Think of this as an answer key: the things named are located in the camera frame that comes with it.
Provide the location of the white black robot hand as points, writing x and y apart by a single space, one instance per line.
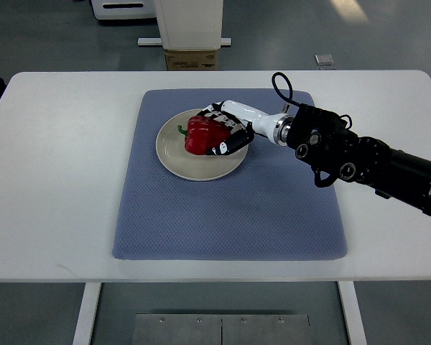
252 121

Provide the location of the red bell pepper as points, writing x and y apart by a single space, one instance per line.
203 134

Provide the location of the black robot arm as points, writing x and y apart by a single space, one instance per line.
324 141

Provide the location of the cream round plate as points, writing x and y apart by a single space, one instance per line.
170 148

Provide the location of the metal floor plate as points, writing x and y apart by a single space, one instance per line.
221 329

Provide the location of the blue textured mat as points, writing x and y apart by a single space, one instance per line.
266 209

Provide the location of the brown cardboard box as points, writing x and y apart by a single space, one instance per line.
191 60

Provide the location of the grey floor socket cover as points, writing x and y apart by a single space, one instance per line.
324 60

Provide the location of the white machine column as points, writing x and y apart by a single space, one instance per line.
188 26

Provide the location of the white cabinet with slot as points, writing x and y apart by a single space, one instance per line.
123 10

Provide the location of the white table frame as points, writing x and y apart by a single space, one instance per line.
348 298

